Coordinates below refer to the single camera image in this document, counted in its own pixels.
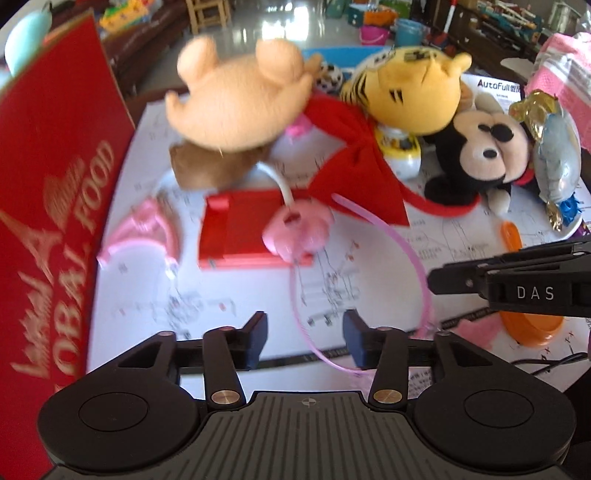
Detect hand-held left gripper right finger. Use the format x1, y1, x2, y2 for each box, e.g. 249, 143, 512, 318
343, 309, 560, 413

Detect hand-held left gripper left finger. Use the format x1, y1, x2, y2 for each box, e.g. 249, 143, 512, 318
52, 311, 269, 413

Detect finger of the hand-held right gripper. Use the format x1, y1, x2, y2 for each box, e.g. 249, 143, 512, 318
427, 239, 591, 297

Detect peach plush bear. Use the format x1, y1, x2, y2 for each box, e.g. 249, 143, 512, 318
165, 36, 325, 154

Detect red cardboard box gold print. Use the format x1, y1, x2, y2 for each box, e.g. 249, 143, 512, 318
0, 9, 138, 480

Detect orange plastic scoop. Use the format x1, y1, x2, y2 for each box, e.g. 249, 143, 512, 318
500, 220, 565, 348

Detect pink fluffy cloth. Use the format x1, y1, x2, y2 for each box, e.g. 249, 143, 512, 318
454, 318, 498, 350

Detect thin pink headband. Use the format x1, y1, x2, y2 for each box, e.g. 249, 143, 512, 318
287, 192, 438, 376

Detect pink earmuff headphones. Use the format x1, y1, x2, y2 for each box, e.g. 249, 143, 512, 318
255, 161, 336, 260

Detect black mouse plush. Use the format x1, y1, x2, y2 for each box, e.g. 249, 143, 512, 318
421, 91, 537, 216

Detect yellow and white toy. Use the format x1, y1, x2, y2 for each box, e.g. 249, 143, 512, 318
373, 124, 424, 182

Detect red bow headband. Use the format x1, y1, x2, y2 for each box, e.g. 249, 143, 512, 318
304, 89, 484, 228

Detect pink plastic toy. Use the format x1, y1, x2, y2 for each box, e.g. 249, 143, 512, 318
96, 198, 182, 274

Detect brown plush toy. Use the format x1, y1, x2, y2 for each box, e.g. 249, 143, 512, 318
167, 140, 274, 191

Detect yellow tiger plush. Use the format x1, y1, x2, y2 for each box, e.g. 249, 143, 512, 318
338, 45, 475, 138

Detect pink striped towel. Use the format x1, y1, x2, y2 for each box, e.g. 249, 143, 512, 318
525, 31, 591, 154

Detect small black white ball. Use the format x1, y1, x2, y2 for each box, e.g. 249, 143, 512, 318
318, 61, 345, 94

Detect teal bucket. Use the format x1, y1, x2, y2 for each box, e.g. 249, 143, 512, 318
394, 17, 428, 48

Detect blue star mat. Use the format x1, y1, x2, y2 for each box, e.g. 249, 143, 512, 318
300, 45, 371, 68

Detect pink bucket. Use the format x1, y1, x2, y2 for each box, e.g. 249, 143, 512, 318
359, 24, 389, 45

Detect toy shelf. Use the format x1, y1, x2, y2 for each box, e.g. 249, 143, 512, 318
456, 0, 591, 52

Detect maroon leather sofa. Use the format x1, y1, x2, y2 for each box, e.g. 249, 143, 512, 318
98, 0, 186, 95

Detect wooden chair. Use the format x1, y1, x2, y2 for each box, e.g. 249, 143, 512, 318
184, 0, 232, 34

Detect yellow green block toy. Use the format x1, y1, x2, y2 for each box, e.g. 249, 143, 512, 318
98, 0, 163, 31

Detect light blue plush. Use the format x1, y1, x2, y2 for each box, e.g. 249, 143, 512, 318
4, 1, 52, 75

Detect black cable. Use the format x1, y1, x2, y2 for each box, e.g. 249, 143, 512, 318
507, 352, 591, 367

